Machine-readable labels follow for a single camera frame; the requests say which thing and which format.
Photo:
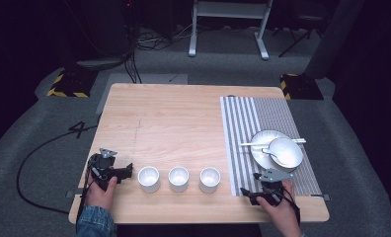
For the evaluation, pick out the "dark grey curtain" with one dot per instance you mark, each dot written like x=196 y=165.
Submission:
x=335 y=36

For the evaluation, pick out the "white chopsticks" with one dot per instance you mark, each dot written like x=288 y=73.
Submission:
x=252 y=143

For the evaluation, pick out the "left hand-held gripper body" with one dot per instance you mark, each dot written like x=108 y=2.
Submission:
x=102 y=163

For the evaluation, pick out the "white bowl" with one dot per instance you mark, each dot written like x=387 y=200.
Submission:
x=287 y=153

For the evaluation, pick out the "white cup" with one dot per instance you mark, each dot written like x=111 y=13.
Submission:
x=178 y=178
x=210 y=179
x=148 y=178

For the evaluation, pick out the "black yellow striped base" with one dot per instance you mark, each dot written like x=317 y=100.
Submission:
x=72 y=84
x=302 y=87

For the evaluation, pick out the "black tripod stand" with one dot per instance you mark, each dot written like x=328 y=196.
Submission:
x=298 y=34

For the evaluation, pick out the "white metal stand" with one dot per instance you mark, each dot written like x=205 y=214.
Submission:
x=229 y=10

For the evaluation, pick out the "person's left hand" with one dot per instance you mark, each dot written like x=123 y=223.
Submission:
x=99 y=197

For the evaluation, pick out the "white plate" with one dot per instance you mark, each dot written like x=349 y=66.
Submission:
x=259 y=158

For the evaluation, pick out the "grey table edge clip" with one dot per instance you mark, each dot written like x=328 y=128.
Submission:
x=72 y=194
x=322 y=197

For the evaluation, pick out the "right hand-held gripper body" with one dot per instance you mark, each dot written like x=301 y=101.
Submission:
x=273 y=184

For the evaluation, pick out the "person's right hand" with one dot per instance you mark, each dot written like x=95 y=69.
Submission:
x=284 y=214

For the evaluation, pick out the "grey striped placemat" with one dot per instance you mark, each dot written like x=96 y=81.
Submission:
x=243 y=118

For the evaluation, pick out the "white spoon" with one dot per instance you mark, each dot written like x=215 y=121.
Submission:
x=271 y=152

